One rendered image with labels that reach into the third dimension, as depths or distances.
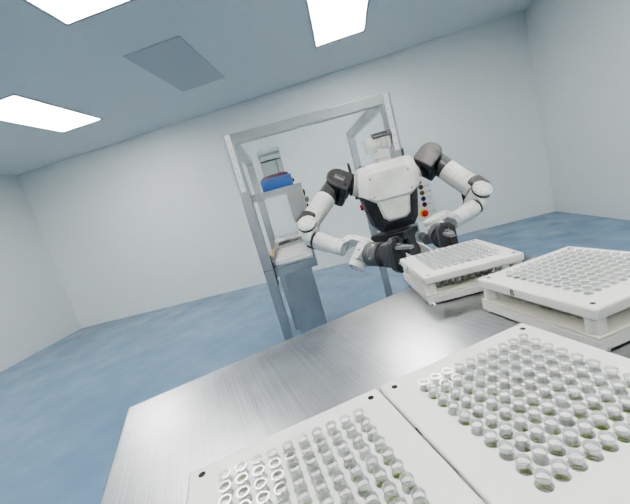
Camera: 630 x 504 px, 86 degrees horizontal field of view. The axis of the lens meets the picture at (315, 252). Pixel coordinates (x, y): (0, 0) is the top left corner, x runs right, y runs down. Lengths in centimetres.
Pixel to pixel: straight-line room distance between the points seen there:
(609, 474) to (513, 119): 585
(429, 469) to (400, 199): 125
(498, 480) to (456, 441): 5
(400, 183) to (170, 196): 509
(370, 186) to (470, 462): 123
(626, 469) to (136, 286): 672
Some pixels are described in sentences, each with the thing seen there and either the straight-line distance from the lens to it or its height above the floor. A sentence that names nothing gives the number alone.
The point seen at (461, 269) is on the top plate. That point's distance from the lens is 89.
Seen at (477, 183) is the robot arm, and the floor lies 110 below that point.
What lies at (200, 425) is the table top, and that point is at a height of 89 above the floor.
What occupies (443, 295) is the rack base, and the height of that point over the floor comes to 91.
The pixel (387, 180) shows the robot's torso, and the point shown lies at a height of 120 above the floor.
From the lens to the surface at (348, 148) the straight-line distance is 213.
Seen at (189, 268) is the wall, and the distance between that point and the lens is 626.
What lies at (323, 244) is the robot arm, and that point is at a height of 103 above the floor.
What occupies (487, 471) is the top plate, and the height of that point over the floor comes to 97.
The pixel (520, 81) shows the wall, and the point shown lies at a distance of 622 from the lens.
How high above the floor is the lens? 123
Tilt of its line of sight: 9 degrees down
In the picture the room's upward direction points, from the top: 16 degrees counter-clockwise
